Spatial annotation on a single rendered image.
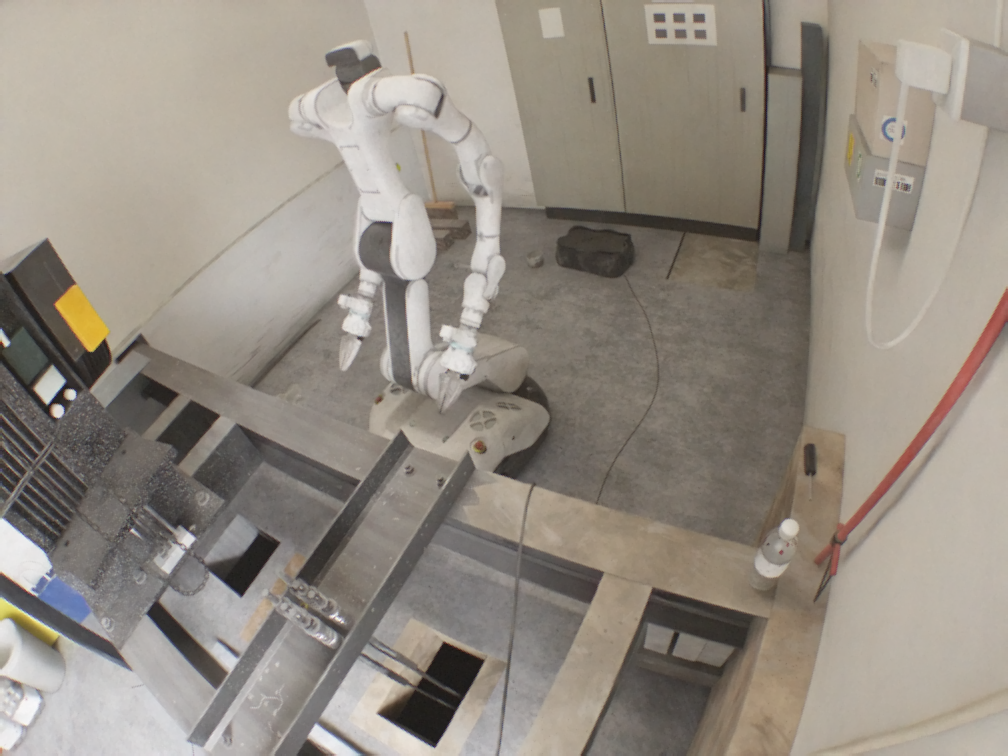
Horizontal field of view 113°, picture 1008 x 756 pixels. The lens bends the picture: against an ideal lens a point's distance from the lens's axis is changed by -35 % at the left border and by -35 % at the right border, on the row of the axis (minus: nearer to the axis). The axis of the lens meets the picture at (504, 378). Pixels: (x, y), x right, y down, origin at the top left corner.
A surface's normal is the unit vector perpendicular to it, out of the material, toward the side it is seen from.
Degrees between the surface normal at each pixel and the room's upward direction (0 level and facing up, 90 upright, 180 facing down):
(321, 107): 90
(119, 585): 90
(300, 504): 0
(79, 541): 0
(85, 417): 90
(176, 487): 90
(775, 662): 0
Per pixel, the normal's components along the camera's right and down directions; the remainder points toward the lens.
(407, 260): 0.67, 0.34
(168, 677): -0.20, -0.70
